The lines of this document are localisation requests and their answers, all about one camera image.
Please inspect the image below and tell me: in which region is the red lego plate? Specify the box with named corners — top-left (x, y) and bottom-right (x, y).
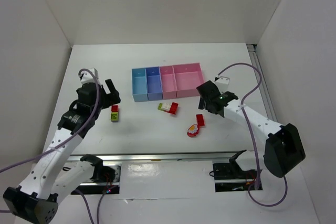
top-left (196, 114), bottom-right (205, 127)

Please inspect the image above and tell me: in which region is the small red lego brick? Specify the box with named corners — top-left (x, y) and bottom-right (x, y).
top-left (111, 105), bottom-right (119, 112)

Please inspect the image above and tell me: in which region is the lime green lego brick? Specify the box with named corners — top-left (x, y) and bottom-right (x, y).
top-left (110, 111), bottom-right (119, 122)

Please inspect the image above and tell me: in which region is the red flower lego piece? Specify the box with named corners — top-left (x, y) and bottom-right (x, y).
top-left (187, 124), bottom-right (200, 137)

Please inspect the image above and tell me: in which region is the green white lego piece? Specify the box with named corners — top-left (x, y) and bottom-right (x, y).
top-left (158, 103), bottom-right (171, 112)

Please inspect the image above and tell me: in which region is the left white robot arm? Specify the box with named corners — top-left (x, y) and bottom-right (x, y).
top-left (3, 79), bottom-right (121, 223)

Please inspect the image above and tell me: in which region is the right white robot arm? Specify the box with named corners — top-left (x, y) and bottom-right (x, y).
top-left (197, 81), bottom-right (306, 178)

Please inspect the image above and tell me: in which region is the light blue container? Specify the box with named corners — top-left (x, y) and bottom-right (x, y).
top-left (132, 68), bottom-right (148, 102)

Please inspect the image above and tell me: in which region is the large pink container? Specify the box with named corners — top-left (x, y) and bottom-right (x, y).
top-left (173, 63), bottom-right (204, 98)

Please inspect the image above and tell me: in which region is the small pink container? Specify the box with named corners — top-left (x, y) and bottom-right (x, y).
top-left (160, 66), bottom-right (177, 100)

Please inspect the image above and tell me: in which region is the dark blue container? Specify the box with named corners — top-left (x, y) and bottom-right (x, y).
top-left (146, 67), bottom-right (162, 101)

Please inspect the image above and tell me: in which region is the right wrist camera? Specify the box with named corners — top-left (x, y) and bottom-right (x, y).
top-left (214, 76), bottom-right (229, 93)

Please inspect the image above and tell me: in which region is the aluminium rail right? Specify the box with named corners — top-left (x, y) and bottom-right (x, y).
top-left (246, 44), bottom-right (278, 122)

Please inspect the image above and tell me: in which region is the aluminium rail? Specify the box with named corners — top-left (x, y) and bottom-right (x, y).
top-left (65, 151), bottom-right (247, 162)
top-left (246, 44), bottom-right (278, 122)

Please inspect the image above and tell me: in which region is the aluminium rail front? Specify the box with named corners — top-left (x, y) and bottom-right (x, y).
top-left (65, 151), bottom-right (247, 162)

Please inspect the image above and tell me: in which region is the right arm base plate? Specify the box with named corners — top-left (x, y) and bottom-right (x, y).
top-left (209, 163), bottom-right (257, 193)

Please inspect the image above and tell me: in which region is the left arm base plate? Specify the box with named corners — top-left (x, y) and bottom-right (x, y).
top-left (76, 164), bottom-right (121, 195)

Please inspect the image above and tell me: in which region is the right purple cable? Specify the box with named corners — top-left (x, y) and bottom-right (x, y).
top-left (216, 62), bottom-right (288, 206)

